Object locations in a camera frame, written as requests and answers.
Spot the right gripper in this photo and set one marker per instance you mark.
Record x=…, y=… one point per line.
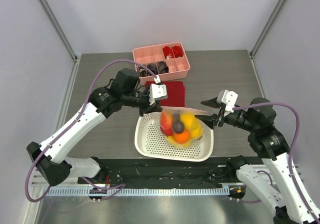
x=220, y=117

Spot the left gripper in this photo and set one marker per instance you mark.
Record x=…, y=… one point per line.
x=148, y=108

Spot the yellow lemon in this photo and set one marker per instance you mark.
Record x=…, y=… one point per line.
x=189, y=120

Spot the red yellow mango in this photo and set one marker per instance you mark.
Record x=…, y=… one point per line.
x=166, y=123

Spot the clear zip top bag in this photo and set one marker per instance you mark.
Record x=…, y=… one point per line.
x=205, y=140

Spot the small dark plum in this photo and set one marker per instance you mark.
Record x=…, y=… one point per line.
x=178, y=127

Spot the orange fruit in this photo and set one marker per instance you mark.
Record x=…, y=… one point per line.
x=182, y=138

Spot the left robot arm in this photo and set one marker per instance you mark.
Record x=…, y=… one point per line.
x=51, y=155

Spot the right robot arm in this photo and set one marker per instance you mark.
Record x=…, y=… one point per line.
x=290, y=202

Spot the white perforated plastic basket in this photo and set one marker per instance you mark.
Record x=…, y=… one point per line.
x=150, y=142

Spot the folded red cloth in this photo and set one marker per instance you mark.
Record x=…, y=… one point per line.
x=176, y=96

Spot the black white patterned item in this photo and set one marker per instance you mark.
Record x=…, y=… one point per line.
x=142, y=72

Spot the dark grey rolled item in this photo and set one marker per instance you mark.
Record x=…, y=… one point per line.
x=153, y=68

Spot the dark brown rolled item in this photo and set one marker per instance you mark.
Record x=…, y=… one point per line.
x=162, y=67

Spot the pink divided organizer box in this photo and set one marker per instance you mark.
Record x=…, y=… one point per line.
x=178, y=67

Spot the red item in organizer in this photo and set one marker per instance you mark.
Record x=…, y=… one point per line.
x=177, y=51
x=167, y=52

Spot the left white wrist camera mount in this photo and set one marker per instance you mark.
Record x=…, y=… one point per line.
x=157, y=91

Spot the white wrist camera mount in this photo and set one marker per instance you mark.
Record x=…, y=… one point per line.
x=227, y=100
x=157, y=91

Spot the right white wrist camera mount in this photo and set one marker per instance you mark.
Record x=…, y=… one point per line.
x=227, y=100

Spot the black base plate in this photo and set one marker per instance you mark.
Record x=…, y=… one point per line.
x=169, y=174

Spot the white slotted cable duct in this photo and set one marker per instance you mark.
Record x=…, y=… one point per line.
x=90, y=191

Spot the right aluminium frame post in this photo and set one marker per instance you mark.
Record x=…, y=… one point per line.
x=268, y=25

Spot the aluminium frame post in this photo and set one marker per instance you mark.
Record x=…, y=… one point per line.
x=268, y=25
x=57, y=27

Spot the left aluminium frame post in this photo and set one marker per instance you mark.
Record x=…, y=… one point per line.
x=57, y=27

